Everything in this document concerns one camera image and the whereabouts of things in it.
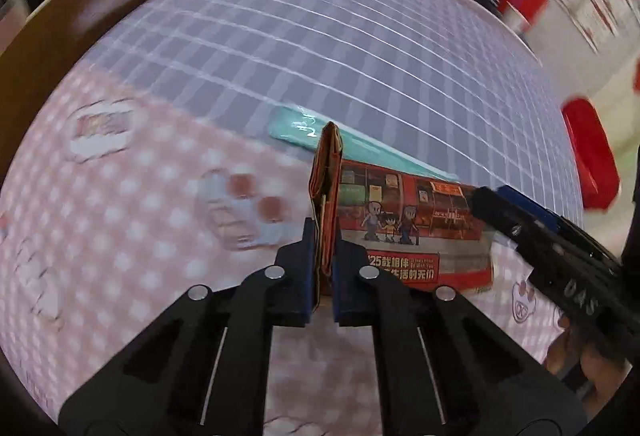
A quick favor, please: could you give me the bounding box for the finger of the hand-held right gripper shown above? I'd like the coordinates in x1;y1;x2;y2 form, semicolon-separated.
497;185;616;263
470;186;551;262

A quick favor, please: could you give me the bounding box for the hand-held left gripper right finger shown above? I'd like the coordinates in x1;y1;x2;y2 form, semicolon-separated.
331;229;588;436

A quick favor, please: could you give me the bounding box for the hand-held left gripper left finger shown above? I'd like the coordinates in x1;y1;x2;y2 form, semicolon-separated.
59;219;321;436

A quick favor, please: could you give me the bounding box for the red printed paper bag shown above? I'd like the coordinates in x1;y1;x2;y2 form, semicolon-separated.
307;122;496;297

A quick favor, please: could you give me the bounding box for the person's right hand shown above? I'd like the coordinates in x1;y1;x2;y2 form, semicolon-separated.
545;331;628;399

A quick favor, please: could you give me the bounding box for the red plastic stool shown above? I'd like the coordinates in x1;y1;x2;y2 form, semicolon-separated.
561;99;621;209

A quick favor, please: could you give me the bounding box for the teal plastic packet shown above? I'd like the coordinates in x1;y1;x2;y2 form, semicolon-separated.
267;105;461;182

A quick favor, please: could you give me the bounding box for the pink checked tablecloth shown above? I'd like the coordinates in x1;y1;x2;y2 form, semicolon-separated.
0;66;571;432

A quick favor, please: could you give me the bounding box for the purple checked tablecloth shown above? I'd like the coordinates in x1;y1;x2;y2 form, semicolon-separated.
85;0;583;227

